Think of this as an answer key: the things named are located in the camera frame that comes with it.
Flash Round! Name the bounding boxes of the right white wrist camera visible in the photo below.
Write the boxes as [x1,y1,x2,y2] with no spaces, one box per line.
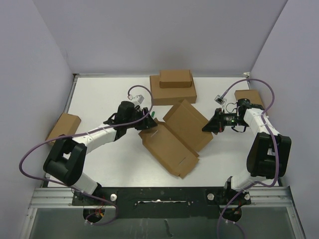
[214,95,227,105]

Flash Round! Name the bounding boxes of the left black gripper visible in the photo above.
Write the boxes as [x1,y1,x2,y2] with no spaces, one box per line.
[125,107,157,130]

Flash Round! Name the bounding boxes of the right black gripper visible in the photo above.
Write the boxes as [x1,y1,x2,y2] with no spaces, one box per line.
[202,108,248,133]

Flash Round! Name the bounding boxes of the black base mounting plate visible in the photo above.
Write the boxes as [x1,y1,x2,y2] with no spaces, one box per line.
[72,185,250,224]

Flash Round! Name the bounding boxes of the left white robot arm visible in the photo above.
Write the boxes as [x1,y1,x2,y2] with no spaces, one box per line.
[43,101,158,205]

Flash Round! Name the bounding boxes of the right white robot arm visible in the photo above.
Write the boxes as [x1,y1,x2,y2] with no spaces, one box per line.
[202,98,292,204]

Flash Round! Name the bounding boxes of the large closed cardboard box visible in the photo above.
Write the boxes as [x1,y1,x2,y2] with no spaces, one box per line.
[150,75,197,106]

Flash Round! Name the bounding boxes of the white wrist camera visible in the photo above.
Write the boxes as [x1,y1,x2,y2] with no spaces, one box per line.
[128,95,145,107]
[214,95,227,105]

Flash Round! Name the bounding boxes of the small closed cardboard box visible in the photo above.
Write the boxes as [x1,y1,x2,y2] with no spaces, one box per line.
[159,70,192,89]

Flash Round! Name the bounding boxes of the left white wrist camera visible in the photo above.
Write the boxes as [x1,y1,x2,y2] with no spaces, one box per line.
[128,95,145,107]

